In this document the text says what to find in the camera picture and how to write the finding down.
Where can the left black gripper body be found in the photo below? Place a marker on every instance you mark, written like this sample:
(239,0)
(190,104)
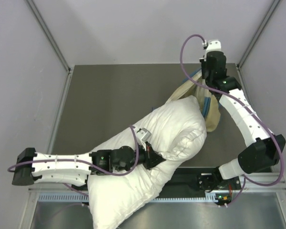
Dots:
(147,162)

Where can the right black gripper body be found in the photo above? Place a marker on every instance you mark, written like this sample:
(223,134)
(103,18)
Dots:
(205,73)

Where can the checkered blue beige white pillowcase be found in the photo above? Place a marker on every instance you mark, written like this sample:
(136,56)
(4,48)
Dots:
(208,103)

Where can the white pillow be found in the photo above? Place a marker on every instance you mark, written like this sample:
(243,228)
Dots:
(178,134)

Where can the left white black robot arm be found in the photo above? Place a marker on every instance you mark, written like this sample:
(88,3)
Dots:
(32,167)

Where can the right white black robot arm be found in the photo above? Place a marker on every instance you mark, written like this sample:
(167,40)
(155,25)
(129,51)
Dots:
(263,148)

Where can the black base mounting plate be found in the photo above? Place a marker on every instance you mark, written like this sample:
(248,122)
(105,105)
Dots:
(201,179)

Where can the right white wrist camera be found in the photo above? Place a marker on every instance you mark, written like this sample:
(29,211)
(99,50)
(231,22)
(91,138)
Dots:
(211,46)

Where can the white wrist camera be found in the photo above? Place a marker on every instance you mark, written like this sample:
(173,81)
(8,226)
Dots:
(211,46)
(143,135)

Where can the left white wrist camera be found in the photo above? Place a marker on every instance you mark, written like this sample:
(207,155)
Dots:
(143,135)

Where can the right aluminium frame post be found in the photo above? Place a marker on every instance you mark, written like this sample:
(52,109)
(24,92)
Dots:
(260,29)

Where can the aluminium frame post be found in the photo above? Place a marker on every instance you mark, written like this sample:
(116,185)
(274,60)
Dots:
(260,29)
(46,31)

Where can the grey slotted cable duct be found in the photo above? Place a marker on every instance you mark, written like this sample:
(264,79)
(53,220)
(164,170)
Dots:
(74,197)

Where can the left aluminium frame post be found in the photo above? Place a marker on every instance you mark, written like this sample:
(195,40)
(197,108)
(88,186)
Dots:
(46,31)

